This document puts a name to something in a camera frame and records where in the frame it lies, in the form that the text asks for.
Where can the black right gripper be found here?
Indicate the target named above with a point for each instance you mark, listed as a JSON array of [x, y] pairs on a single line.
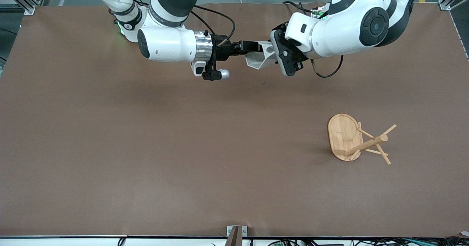
[[223, 51]]

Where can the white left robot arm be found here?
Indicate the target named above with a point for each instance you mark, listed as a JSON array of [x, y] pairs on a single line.
[[348, 26]]

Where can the metal bracket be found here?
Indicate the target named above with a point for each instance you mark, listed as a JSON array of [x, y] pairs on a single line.
[[236, 235]]

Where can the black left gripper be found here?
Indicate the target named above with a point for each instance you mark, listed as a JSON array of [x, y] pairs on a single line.
[[296, 56]]

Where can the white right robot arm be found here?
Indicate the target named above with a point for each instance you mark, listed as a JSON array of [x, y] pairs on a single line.
[[168, 44]]

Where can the brown table cover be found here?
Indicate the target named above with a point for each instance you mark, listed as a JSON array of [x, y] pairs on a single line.
[[220, 147]]

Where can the white faceted cup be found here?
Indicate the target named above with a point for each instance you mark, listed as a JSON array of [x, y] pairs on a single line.
[[258, 61]]

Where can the wooden cup rack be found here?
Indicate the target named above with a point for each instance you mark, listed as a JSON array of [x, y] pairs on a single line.
[[344, 136]]

